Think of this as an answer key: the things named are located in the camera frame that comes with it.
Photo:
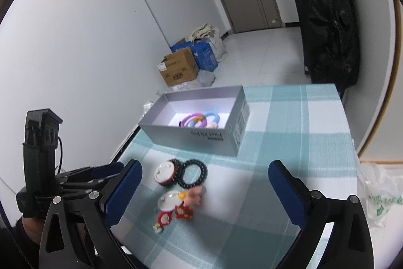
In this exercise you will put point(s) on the blue cardboard box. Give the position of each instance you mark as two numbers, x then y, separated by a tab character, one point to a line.
206	56

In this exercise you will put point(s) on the person's left hand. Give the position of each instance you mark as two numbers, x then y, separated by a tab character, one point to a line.
31	231

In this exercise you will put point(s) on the red figure charm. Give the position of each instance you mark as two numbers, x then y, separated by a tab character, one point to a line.
183	212

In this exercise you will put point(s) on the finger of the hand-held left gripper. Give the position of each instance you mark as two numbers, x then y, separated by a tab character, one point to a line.
107	168
82	185

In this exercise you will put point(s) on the teal checked tablecloth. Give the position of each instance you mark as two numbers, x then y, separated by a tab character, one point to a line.
267	130

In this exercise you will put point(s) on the pink doll charm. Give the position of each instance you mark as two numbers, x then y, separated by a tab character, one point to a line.
193	197

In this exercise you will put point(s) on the person's left forearm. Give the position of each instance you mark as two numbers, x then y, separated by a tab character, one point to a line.
15	253

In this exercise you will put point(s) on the beige cloth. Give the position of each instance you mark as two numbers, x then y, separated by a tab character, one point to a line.
203	31

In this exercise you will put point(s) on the red round charm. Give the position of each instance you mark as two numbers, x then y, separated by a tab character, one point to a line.
163	218

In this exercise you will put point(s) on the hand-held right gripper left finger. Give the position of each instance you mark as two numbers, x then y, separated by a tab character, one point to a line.
122	190

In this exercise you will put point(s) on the pink hair accessory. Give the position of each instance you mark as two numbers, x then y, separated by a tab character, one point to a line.
214	125

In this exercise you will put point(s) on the green printed plastic bag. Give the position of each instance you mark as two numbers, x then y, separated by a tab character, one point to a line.
377	190

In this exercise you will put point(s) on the brown cardboard box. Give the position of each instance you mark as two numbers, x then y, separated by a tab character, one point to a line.
179	67

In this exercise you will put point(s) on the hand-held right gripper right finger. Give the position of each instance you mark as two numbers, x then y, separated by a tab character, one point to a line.
286	193

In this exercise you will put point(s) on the white plastic bag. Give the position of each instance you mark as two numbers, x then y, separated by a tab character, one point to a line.
219	47

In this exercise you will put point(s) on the grey cardboard box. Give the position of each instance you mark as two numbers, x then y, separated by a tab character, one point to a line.
201	136

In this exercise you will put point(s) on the clear plastic packaging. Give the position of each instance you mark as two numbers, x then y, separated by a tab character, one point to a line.
148	106
204	78

